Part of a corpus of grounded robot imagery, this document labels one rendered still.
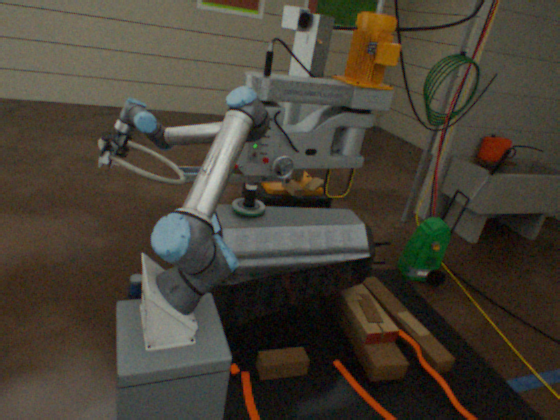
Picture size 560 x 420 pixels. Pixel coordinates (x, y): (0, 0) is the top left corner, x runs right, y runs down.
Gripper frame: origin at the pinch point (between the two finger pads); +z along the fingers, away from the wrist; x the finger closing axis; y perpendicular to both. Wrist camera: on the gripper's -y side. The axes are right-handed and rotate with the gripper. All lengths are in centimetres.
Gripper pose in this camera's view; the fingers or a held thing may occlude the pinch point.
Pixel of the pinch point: (104, 165)
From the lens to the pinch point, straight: 225.6
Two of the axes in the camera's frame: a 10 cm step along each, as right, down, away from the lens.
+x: 4.6, 0.3, 8.9
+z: -4.9, 8.5, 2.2
